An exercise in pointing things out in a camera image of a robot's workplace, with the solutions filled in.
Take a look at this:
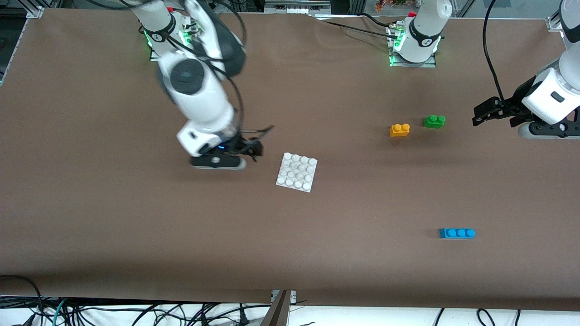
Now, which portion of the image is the aluminium profile bar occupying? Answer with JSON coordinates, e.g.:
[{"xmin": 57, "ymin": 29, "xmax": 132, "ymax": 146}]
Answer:
[{"xmin": 261, "ymin": 290, "xmax": 297, "ymax": 326}]

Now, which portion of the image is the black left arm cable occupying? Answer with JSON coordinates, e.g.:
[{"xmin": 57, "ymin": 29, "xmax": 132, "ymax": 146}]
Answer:
[{"xmin": 482, "ymin": 0, "xmax": 510, "ymax": 109}]

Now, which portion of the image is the long black table cable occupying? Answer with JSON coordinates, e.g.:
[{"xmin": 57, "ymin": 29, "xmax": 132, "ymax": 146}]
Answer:
[{"xmin": 317, "ymin": 18, "xmax": 397, "ymax": 38}]

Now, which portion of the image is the white studded base plate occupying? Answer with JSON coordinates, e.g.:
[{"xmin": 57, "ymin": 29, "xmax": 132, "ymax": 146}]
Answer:
[{"xmin": 275, "ymin": 152, "xmax": 318, "ymax": 193}]

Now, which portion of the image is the blue three-stud block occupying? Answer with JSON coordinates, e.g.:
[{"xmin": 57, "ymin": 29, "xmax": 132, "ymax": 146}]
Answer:
[{"xmin": 439, "ymin": 228, "xmax": 476, "ymax": 240}]

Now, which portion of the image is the black looped floor cable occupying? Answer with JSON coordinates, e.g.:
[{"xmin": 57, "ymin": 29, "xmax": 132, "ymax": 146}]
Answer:
[{"xmin": 0, "ymin": 274, "xmax": 45, "ymax": 326}]

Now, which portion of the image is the grey aluminium frame piece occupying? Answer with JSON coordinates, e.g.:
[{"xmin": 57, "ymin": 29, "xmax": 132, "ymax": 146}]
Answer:
[{"xmin": 264, "ymin": 0, "xmax": 331, "ymax": 15}]

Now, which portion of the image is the short black table cable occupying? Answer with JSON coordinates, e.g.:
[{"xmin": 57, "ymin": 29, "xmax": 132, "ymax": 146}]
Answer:
[{"xmin": 360, "ymin": 13, "xmax": 395, "ymax": 29}]

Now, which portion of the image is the teal floor cable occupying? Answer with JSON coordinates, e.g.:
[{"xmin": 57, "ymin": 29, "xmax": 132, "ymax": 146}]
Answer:
[{"xmin": 51, "ymin": 297, "xmax": 69, "ymax": 326}]

